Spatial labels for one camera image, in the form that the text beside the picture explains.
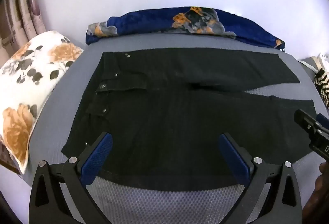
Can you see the brown patterned cloth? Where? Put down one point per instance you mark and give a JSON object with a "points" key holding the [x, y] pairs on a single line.
{"points": [[7, 154]]}

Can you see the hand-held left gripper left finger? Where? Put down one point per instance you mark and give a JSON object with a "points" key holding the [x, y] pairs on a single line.
{"points": [[96, 159]]}

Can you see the person's right hand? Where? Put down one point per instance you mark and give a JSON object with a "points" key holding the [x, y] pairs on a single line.
{"points": [[320, 193]]}

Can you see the beige floral curtain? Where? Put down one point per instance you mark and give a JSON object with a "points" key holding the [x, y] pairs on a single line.
{"points": [[23, 8]]}

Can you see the blue floral blanket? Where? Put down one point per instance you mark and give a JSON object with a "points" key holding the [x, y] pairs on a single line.
{"points": [[154, 20]]}

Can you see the black pants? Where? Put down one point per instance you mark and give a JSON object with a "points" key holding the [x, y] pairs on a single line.
{"points": [[180, 116]]}

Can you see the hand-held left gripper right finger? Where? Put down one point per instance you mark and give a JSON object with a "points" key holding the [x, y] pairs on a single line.
{"points": [[234, 159]]}

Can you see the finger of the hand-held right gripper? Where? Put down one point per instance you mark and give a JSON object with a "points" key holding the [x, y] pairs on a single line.
{"points": [[323, 119], [303, 120]]}

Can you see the black white striped cloth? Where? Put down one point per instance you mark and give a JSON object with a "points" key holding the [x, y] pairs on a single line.
{"points": [[323, 88]]}

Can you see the white floral pillow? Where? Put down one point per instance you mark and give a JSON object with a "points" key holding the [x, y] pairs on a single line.
{"points": [[33, 80]]}

